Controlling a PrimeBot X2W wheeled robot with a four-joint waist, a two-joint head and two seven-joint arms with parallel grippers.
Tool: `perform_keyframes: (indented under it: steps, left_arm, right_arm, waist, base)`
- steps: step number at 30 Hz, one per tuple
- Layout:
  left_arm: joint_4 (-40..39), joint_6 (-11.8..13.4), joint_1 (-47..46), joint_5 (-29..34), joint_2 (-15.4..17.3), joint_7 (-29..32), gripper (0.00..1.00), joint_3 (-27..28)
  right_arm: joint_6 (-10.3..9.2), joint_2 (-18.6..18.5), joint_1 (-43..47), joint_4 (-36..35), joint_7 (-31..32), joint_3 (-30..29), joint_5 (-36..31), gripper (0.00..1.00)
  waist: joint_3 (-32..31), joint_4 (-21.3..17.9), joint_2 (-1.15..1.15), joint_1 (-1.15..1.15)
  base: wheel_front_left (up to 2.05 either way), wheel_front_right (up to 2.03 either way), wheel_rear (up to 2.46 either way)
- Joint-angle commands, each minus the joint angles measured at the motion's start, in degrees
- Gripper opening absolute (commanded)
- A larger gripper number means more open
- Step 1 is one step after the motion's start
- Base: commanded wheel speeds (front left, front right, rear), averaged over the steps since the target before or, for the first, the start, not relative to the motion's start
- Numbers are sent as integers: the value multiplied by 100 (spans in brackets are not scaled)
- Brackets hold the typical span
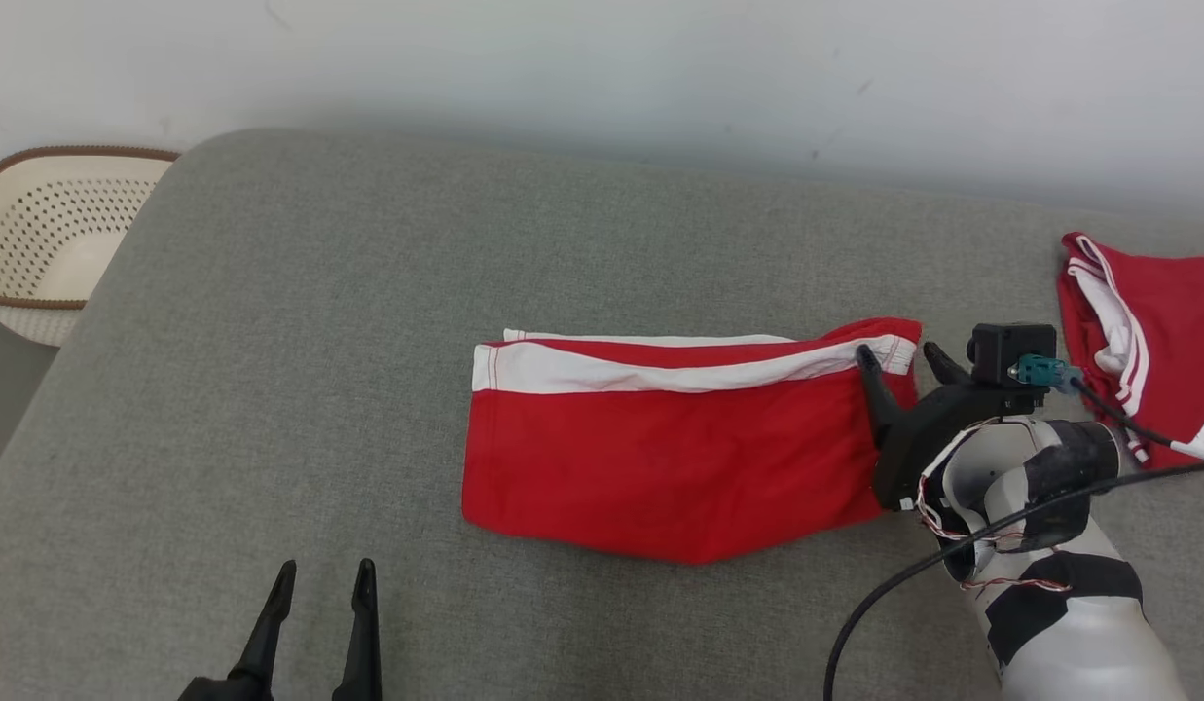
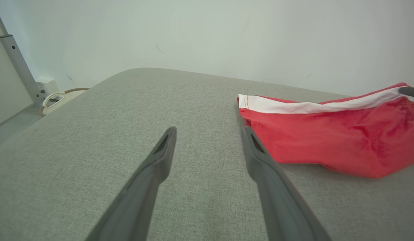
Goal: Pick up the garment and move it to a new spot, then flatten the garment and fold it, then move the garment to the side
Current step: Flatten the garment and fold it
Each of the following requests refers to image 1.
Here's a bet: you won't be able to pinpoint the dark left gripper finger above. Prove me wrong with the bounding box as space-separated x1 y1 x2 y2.
230 560 298 701
334 558 383 701

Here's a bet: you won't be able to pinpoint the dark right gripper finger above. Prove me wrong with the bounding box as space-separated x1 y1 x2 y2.
923 341 972 387
855 344 904 449

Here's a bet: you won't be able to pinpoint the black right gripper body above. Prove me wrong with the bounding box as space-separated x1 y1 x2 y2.
871 380 1045 512

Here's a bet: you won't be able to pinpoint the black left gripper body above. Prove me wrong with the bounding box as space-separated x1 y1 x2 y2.
178 672 272 701

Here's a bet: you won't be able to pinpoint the red shorts with white stripe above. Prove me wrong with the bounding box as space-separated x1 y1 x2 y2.
461 317 924 566

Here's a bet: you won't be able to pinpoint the red basketball jersey number 23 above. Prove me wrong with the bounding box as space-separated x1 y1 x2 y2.
1057 232 1204 470

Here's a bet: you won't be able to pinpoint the cream perforated laundry basket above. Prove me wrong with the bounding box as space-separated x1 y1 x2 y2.
0 146 181 348

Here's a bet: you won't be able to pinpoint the teal right camera connector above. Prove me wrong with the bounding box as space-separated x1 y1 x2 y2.
1010 354 1084 393

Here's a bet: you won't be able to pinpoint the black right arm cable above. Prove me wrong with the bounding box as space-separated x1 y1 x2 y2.
823 375 1204 701

